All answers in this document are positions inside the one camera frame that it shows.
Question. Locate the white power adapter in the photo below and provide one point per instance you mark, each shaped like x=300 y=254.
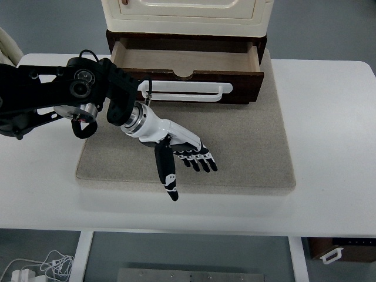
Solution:
x=25 y=275

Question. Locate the white table leg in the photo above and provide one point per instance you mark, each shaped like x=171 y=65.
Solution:
x=81 y=256
x=298 y=259

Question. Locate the white drawer handle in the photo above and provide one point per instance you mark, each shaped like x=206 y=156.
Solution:
x=183 y=91

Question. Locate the beige fabric pad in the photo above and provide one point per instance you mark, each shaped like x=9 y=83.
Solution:
x=248 y=143

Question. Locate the dark wooden drawer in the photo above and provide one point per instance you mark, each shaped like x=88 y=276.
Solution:
x=242 y=70

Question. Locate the dark wooden cabinet base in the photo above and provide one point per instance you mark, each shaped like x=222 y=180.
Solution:
x=176 y=42

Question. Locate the brown box with handle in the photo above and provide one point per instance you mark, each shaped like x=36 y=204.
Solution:
x=330 y=249

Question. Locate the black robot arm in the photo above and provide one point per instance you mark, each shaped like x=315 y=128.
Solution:
x=33 y=96

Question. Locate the white table leg right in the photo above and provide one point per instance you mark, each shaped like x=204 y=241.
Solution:
x=298 y=259

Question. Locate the white table leg left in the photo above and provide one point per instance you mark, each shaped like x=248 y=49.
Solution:
x=81 y=256

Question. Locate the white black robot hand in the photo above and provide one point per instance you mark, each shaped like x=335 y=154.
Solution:
x=168 y=139

